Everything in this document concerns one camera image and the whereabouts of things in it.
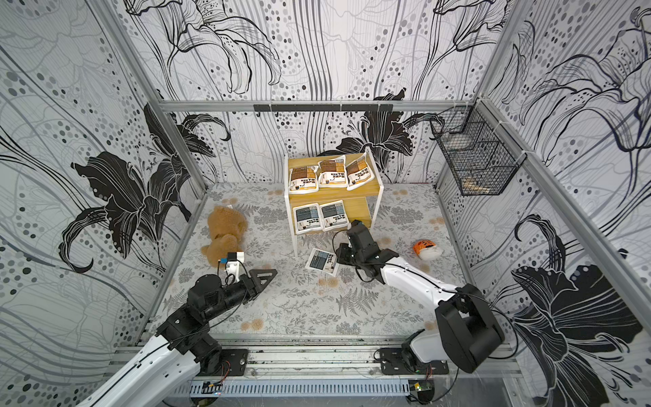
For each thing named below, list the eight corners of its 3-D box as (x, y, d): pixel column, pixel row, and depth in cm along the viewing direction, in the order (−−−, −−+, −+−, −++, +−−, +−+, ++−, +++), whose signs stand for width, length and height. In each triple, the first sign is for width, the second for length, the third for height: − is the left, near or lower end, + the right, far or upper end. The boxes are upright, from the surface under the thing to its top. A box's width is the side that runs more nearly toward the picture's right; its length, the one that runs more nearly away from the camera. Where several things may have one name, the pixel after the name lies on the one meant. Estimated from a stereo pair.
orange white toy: (415, 262, 96) (419, 254, 91) (412, 247, 100) (415, 239, 95) (436, 262, 96) (442, 254, 91) (432, 247, 100) (437, 239, 95)
